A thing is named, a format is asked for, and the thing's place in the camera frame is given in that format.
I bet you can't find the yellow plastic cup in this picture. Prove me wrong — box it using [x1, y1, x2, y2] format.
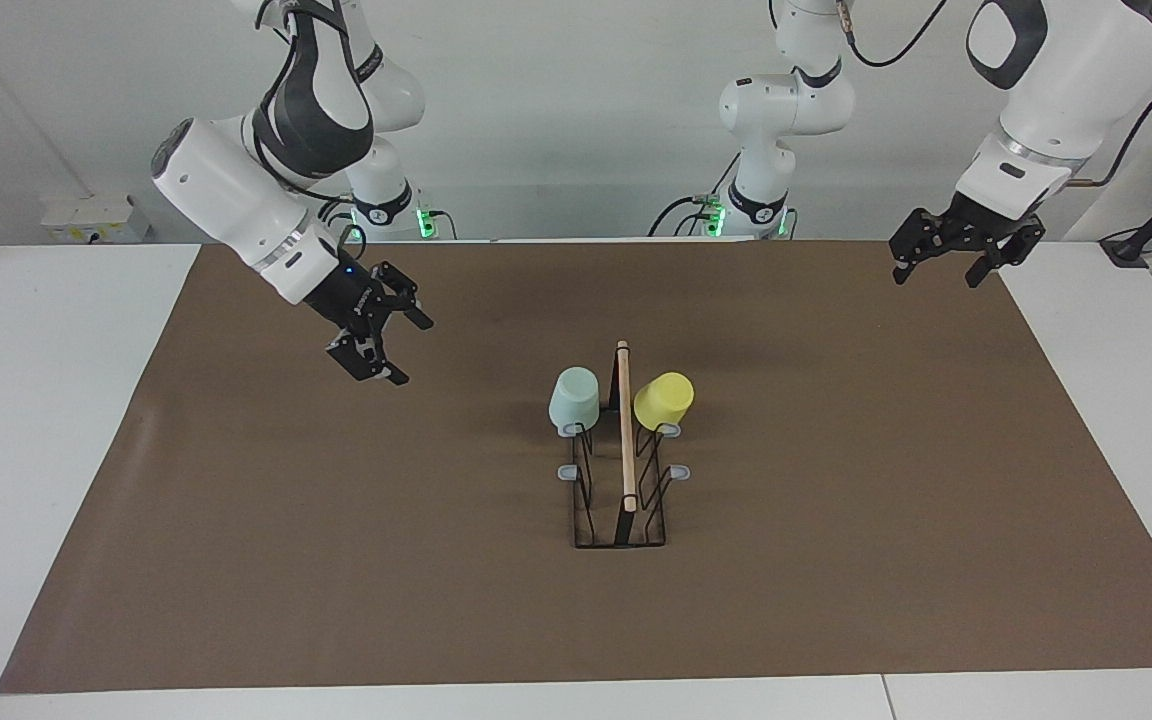
[633, 372, 695, 432]

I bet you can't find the black base power cable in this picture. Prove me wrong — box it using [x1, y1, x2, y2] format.
[648, 150, 742, 238]

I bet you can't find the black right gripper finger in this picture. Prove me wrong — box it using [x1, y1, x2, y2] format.
[324, 335, 410, 386]
[376, 262, 435, 331]

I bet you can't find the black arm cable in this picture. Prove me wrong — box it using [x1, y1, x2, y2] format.
[834, 0, 1152, 191]
[319, 195, 369, 263]

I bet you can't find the white wall socket box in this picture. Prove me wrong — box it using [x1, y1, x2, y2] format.
[41, 194, 152, 244]

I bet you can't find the brown table mat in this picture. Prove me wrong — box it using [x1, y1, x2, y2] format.
[0, 238, 1152, 696]

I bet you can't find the pale green plastic cup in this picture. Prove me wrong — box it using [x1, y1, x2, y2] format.
[547, 367, 601, 434]

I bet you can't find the black wire cup rack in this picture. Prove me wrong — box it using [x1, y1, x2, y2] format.
[557, 340, 692, 549]

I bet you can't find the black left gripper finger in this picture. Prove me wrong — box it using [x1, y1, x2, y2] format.
[966, 222, 1047, 289]
[889, 210, 935, 287]

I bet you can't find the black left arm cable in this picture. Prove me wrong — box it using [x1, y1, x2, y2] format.
[834, 0, 1152, 191]

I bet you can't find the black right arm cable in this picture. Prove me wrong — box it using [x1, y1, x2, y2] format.
[319, 195, 369, 263]

